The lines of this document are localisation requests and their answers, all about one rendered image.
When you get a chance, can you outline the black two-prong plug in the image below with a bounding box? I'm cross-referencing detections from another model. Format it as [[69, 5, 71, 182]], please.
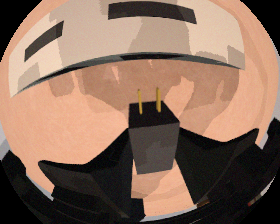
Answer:
[[128, 87, 180, 175]]

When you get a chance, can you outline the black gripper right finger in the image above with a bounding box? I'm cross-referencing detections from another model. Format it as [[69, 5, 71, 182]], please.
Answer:
[[175, 128, 260, 205]]

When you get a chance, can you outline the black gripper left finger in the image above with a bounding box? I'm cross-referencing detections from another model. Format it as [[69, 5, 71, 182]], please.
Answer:
[[38, 127, 133, 218]]

